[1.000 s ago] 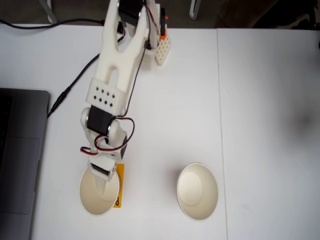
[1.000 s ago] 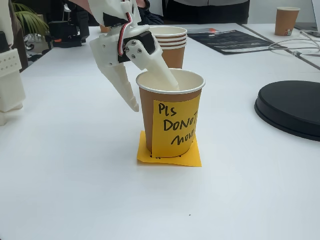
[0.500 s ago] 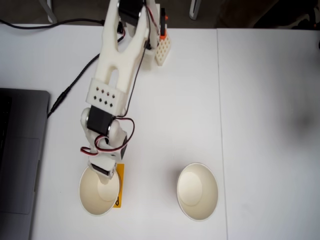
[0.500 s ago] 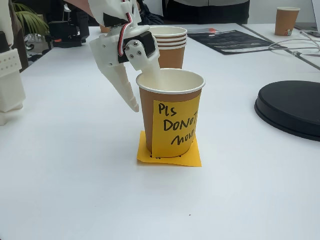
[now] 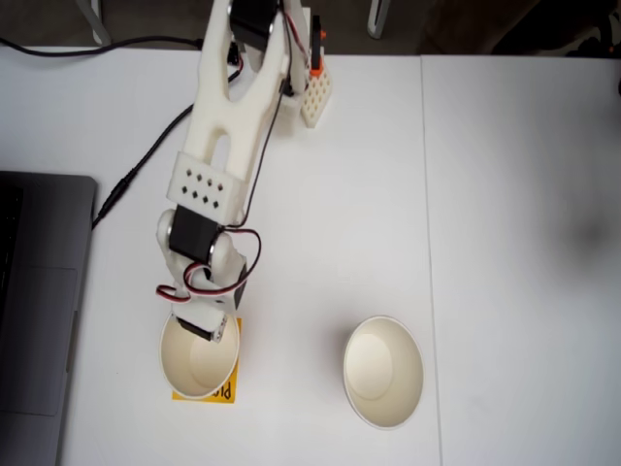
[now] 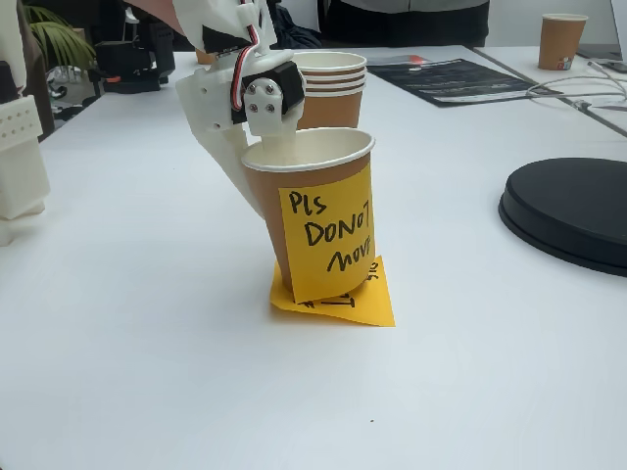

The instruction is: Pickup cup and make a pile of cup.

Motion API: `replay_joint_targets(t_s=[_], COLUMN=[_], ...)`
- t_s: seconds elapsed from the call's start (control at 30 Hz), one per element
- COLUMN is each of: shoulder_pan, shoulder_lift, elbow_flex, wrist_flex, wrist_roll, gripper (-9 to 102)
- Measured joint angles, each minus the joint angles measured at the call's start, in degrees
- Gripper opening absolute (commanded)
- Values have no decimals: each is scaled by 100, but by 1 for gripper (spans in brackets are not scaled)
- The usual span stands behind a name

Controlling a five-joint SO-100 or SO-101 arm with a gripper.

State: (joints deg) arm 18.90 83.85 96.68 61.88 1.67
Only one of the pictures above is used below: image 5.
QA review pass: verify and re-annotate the orange black clamp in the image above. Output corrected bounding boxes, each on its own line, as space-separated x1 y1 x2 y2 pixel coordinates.
310 14 327 79

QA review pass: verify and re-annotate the white perforated block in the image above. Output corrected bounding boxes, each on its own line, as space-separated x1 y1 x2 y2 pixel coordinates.
299 60 337 128

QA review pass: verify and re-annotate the dark grey laptop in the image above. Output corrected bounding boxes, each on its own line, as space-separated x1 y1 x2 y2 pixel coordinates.
0 170 98 466

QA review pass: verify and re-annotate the brown stacked paper cup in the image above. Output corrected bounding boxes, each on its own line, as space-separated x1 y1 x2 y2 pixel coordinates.
343 315 426 431

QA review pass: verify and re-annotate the black cable with barrel plug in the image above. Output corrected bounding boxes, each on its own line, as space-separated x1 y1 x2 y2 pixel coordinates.
90 104 195 230

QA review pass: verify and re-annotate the brown paper cup with note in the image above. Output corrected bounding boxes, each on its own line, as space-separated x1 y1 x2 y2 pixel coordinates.
158 310 243 400

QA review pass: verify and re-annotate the yellow handwritten sticky note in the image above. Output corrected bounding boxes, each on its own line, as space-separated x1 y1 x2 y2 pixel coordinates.
171 317 244 405

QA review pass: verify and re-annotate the black USB cable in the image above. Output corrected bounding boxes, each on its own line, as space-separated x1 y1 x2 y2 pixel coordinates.
0 36 205 58

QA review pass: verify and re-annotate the grey metal leg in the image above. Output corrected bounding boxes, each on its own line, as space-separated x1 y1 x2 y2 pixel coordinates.
82 0 114 48
366 0 390 40

